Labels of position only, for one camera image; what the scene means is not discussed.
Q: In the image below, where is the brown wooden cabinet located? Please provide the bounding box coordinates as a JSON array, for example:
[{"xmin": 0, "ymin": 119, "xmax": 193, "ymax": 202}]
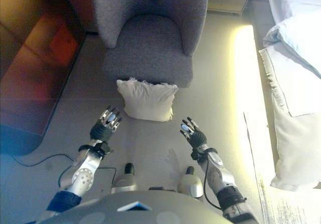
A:
[{"xmin": 0, "ymin": 0, "xmax": 101, "ymax": 157}]

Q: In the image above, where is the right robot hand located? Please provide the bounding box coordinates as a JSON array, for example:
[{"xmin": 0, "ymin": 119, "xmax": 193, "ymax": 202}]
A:
[{"xmin": 179, "ymin": 117, "xmax": 208, "ymax": 148}]

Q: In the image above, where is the grey fabric armchair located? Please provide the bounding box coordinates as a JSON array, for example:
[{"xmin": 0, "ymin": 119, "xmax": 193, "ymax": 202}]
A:
[{"xmin": 94, "ymin": 0, "xmax": 209, "ymax": 88}]

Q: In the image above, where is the grey robot torso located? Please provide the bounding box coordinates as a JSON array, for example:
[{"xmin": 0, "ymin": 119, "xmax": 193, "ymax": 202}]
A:
[{"xmin": 37, "ymin": 190, "xmax": 226, "ymax": 224}]

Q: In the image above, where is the silver right robot leg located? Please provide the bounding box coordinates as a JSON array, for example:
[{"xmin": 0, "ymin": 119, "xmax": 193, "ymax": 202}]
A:
[{"xmin": 177, "ymin": 166, "xmax": 203, "ymax": 199}]

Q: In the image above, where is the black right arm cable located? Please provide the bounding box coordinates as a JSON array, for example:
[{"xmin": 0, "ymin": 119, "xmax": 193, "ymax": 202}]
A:
[{"xmin": 203, "ymin": 153, "xmax": 224, "ymax": 212}]

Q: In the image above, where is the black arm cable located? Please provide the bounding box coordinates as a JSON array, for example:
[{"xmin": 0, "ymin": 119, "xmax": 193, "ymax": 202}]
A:
[
  {"xmin": 58, "ymin": 165, "xmax": 76, "ymax": 188},
  {"xmin": 203, "ymin": 153, "xmax": 224, "ymax": 212}
]

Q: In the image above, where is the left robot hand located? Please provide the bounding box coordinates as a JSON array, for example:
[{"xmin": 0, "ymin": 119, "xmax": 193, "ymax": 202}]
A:
[{"xmin": 89, "ymin": 105, "xmax": 123, "ymax": 142}]

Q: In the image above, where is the silver robot leg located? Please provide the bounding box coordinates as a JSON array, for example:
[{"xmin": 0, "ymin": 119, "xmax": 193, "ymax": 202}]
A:
[
  {"xmin": 110, "ymin": 162, "xmax": 138, "ymax": 194},
  {"xmin": 177, "ymin": 166, "xmax": 203, "ymax": 199}
]

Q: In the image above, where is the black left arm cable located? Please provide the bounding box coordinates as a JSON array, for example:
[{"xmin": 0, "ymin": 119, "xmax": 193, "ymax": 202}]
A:
[{"xmin": 58, "ymin": 165, "xmax": 76, "ymax": 188}]

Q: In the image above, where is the grey bed frame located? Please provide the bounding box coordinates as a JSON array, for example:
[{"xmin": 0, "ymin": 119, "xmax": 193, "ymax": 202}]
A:
[{"xmin": 242, "ymin": 0, "xmax": 276, "ymax": 182}]

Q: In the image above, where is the white bed pillow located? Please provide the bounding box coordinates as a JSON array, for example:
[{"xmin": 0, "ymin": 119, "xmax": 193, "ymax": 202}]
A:
[{"xmin": 262, "ymin": 18, "xmax": 321, "ymax": 80}]

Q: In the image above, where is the white fringed cushion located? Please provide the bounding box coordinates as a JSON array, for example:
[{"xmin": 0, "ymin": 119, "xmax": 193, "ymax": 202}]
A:
[{"xmin": 116, "ymin": 77, "xmax": 179, "ymax": 123}]

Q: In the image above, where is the white bed sheet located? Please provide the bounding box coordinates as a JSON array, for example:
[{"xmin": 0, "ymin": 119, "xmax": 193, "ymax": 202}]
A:
[{"xmin": 267, "ymin": 0, "xmax": 321, "ymax": 25}]

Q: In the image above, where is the thin floor cable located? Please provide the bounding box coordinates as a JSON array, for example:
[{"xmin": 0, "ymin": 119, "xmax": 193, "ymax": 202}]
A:
[{"xmin": 15, "ymin": 154, "xmax": 118, "ymax": 184}]

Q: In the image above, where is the silver left robot leg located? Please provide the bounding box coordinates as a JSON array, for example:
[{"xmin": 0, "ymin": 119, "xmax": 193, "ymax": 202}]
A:
[{"xmin": 110, "ymin": 162, "xmax": 138, "ymax": 194}]

